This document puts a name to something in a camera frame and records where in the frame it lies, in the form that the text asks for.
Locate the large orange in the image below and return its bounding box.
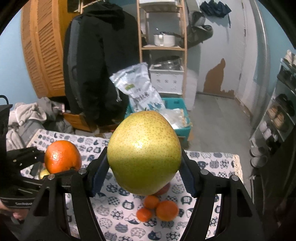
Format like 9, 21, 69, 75
44, 140, 82, 174
155, 200, 179, 221

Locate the cat pattern tablecloth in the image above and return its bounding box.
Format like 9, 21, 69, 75
27, 129, 243, 240

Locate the wooden louvered cabinet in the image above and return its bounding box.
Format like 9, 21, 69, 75
21, 0, 78, 98

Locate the dark blue umbrella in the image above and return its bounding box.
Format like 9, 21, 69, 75
200, 0, 232, 27

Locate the glass pot lid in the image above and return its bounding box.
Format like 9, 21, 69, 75
154, 55, 182, 71

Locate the wooden shelf unit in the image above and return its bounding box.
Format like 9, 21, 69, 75
136, 1, 188, 97

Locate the white cooking pot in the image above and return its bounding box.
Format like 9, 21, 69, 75
154, 32, 176, 47

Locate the black hanging jacket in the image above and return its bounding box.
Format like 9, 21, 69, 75
63, 1, 139, 126

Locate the white shoe rack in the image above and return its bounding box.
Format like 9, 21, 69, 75
249, 50, 295, 169

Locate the clear plastic bag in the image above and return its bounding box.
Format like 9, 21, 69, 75
159, 108, 190, 130

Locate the dark bag on hook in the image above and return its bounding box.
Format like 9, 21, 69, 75
187, 11, 213, 49

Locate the left hand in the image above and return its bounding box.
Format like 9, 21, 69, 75
0, 201, 29, 220

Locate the dark red apple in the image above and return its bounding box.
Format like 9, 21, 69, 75
154, 183, 171, 196

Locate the small mandarin orange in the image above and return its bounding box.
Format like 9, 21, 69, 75
143, 195, 160, 210

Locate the pile of grey clothes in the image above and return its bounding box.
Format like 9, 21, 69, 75
6, 97, 74, 151

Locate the white rice bag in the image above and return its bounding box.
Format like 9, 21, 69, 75
110, 63, 165, 112

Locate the teal cardboard box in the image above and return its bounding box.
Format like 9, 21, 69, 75
124, 97, 193, 141

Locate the yellow-green pear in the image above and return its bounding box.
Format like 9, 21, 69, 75
107, 111, 182, 196

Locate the small yellow pear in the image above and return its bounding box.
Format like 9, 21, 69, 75
39, 169, 50, 180

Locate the white plastic basket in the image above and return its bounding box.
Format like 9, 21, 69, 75
149, 65, 184, 95

